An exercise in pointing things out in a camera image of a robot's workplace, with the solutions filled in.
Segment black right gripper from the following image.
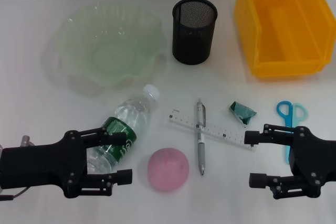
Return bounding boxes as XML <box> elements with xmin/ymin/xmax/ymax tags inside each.
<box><xmin>244</xmin><ymin>123</ymin><xmax>336</xmax><ymax>200</ymax></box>

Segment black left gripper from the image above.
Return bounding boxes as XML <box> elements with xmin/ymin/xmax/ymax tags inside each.
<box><xmin>0</xmin><ymin>126</ymin><xmax>127</xmax><ymax>199</ymax></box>

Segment clear green-label water bottle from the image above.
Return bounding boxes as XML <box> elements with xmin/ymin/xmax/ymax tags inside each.
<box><xmin>85</xmin><ymin>84</ymin><xmax>161</xmax><ymax>175</ymax></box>

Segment clear plastic ruler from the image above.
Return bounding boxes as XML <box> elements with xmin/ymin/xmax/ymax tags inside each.
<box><xmin>167</xmin><ymin>107</ymin><xmax>259</xmax><ymax>152</ymax></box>

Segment pink peach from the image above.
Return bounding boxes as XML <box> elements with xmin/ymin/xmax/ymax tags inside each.
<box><xmin>147</xmin><ymin>148</ymin><xmax>190</xmax><ymax>192</ymax></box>

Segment green plastic wrapper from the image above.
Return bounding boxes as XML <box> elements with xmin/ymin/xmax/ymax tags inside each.
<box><xmin>227</xmin><ymin>100</ymin><xmax>258</xmax><ymax>129</ymax></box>

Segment blue scissors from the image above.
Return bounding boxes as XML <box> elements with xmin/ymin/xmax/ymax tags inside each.
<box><xmin>276</xmin><ymin>100</ymin><xmax>308</xmax><ymax>165</ymax></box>

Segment grey clear ballpoint pen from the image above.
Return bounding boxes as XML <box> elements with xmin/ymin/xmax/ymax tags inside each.
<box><xmin>194</xmin><ymin>98</ymin><xmax>207</xmax><ymax>176</ymax></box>

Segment translucent green fruit plate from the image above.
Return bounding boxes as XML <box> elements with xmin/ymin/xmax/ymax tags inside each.
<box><xmin>43</xmin><ymin>1</ymin><xmax>169</xmax><ymax>97</ymax></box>

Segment black mesh pen holder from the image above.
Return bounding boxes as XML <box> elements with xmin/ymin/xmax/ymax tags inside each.
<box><xmin>172</xmin><ymin>0</ymin><xmax>218</xmax><ymax>66</ymax></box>

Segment left wrist silver connector stub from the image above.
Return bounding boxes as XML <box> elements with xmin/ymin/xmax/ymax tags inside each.
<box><xmin>20</xmin><ymin>135</ymin><xmax>36</xmax><ymax>147</ymax></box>

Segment yellow plastic bin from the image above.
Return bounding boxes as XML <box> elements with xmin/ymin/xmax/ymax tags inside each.
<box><xmin>234</xmin><ymin>0</ymin><xmax>336</xmax><ymax>79</ymax></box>

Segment left gripper grey cable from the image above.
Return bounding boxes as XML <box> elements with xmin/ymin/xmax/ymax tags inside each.
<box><xmin>0</xmin><ymin>186</ymin><xmax>30</xmax><ymax>201</ymax></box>

